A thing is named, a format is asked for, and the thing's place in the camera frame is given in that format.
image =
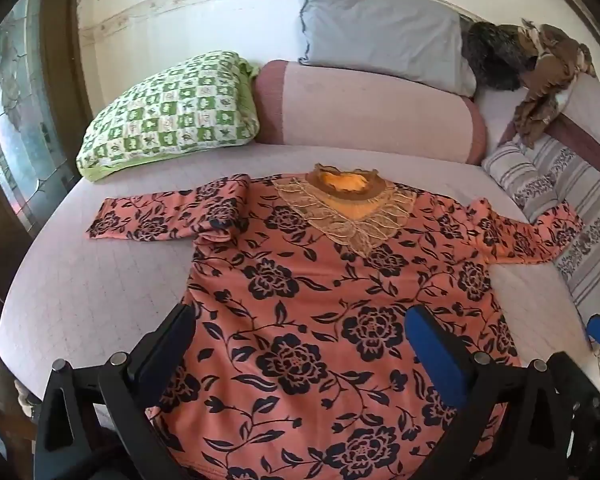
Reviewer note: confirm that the patterned glass window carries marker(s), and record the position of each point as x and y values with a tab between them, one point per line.
15	125

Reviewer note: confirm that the green checked pillow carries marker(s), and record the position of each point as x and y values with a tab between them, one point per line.
175	110

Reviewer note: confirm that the brown crumpled cloth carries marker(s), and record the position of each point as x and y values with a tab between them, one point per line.
545	75

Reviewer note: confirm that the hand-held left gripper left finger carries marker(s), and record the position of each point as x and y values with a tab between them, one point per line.
162	355

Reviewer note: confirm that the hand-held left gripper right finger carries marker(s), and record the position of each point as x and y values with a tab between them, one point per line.
437	355

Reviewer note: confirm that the orange floral shirt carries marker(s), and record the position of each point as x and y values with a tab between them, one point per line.
300	310

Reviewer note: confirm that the striped grey quilt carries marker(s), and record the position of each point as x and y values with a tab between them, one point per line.
560	185

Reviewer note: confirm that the grey pillow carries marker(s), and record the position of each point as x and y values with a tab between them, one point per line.
380	30

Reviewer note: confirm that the dark furry blanket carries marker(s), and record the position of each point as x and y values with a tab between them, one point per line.
495	55

